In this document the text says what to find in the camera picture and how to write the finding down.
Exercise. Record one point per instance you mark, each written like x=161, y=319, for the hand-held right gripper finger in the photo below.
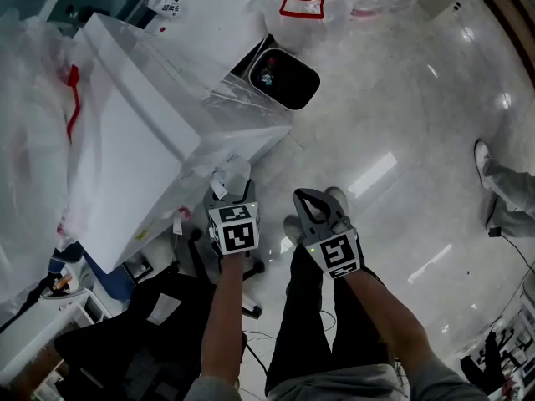
x=299, y=211
x=332, y=209

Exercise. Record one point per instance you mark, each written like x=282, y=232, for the person's black trousers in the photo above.
x=301, y=316

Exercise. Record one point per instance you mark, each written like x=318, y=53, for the white water dispenser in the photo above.
x=138, y=148

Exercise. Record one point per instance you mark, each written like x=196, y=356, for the large clear dispenser water bottle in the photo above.
x=33, y=140

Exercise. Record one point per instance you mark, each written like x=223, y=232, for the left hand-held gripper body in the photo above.
x=236, y=232

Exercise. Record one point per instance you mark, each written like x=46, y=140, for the blue office chair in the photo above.
x=108, y=282

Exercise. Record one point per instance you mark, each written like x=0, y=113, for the black equipment base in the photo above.
x=487, y=361

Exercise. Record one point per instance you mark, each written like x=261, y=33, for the brown wooden counter base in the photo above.
x=518, y=15

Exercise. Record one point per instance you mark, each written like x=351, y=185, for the black office chair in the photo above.
x=125, y=328

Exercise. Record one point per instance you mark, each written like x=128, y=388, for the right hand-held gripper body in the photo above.
x=334, y=251

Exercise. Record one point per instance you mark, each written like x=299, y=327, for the person's right forearm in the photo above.
x=388, y=324

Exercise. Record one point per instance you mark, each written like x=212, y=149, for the person's left white shoe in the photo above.
x=293, y=230

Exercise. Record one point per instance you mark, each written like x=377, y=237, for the white paper tag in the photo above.
x=178, y=226
x=218, y=184

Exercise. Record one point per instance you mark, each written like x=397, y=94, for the person's grey shirt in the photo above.
x=334, y=384

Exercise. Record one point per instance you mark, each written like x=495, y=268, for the grey trash bin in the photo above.
x=288, y=82

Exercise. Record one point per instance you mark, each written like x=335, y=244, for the person's left forearm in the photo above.
x=223, y=320

